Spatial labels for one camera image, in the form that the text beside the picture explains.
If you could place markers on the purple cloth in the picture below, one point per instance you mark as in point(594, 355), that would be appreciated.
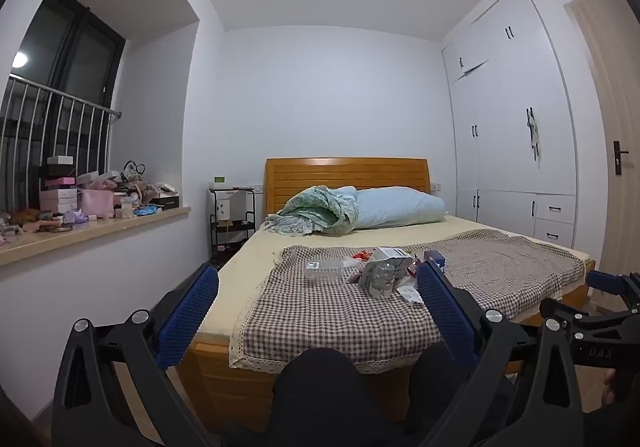
point(75, 217)

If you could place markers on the black box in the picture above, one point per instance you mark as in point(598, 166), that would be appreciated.
point(166, 201)

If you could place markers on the clear plastic bottle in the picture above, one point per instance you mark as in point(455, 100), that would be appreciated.
point(327, 271)

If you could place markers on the stack of pink white boxes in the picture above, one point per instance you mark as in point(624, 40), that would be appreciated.
point(59, 187)

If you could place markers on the person's right leg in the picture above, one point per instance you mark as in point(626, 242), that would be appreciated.
point(450, 392)

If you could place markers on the white box device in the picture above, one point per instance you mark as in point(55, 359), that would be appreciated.
point(231, 206)

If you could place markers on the person's left leg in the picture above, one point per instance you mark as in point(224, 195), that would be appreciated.
point(320, 397)

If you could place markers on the green patterned quilt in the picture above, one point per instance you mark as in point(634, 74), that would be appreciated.
point(315, 209)

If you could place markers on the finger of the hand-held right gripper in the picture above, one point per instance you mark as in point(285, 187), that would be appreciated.
point(605, 280)
point(570, 309)

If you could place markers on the pile of mixed small items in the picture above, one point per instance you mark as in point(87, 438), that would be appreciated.
point(131, 184)

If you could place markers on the dark framed window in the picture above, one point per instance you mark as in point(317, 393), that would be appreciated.
point(70, 52)

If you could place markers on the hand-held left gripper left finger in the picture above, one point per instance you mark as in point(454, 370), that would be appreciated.
point(187, 314)

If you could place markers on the blue crumpled bag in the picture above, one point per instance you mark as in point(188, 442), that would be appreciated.
point(147, 210)

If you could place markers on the cream mattress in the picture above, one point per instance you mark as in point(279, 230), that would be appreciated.
point(250, 267)

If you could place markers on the person's leg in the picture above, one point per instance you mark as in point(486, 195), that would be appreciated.
point(320, 397)
point(450, 392)

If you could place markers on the wooden headboard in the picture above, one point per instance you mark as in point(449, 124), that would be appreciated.
point(345, 174)

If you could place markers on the white milk carton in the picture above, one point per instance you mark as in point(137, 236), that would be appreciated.
point(382, 272)

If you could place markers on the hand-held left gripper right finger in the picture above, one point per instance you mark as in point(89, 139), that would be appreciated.
point(447, 314)

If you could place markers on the brown plush item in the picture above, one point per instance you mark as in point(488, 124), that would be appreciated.
point(25, 216)

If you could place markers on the blue cardboard box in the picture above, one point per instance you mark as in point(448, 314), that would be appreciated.
point(435, 258)

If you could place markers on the white plastic bag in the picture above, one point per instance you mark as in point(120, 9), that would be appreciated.
point(410, 292)

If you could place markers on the white wardrobe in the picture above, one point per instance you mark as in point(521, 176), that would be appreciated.
point(510, 102)

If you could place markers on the red white wrapper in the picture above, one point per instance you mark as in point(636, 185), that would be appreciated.
point(361, 255)

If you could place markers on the light blue pillow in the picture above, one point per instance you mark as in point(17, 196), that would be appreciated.
point(400, 207)

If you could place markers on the metal window railing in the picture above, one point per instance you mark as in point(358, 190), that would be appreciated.
point(50, 127)

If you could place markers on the person's right hand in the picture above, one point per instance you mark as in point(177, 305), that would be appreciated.
point(610, 387)

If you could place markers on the wooden door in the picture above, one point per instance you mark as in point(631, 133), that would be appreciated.
point(605, 92)

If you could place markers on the brown checkered blanket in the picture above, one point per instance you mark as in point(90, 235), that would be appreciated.
point(325, 322)

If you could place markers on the pink pouch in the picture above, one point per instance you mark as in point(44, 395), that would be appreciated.
point(96, 203)

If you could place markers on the black trolley cart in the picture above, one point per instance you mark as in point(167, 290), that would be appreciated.
point(220, 237)

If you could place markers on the hanging cloth ornament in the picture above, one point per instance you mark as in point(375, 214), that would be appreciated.
point(534, 132)

